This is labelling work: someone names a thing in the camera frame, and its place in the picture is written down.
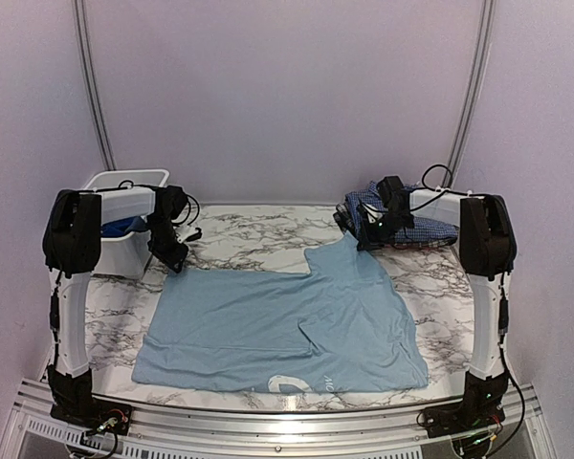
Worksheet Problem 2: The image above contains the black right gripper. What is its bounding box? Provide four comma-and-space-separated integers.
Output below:
356, 210, 412, 251

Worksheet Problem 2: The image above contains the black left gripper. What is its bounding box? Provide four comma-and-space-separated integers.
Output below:
146, 215, 188, 269

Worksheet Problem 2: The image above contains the blue checked shirt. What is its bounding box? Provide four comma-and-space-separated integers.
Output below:
343, 181, 457, 249

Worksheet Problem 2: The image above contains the light blue garment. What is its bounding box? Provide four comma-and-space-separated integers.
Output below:
132, 235, 429, 394

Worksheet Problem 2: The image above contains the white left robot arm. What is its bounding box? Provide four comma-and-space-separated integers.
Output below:
42, 185, 188, 379

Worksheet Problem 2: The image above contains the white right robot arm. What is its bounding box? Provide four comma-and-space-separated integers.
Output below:
356, 176, 518, 381

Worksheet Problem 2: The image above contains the white plastic laundry bin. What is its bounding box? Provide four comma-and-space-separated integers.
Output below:
84, 168, 169, 279

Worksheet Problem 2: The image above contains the dark blue garment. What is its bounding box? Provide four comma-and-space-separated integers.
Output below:
100, 216, 148, 238

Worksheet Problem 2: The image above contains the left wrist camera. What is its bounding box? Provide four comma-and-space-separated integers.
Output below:
174, 225, 203, 244

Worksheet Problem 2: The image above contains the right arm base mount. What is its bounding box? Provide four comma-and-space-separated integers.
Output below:
417, 371, 509, 438

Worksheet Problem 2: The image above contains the left wall aluminium post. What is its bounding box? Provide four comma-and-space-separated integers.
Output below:
72, 0, 117, 171

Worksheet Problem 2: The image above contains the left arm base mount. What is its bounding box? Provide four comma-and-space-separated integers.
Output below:
47, 364, 132, 435

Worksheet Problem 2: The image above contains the aluminium front frame rail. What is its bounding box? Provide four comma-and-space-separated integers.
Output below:
0, 380, 558, 458

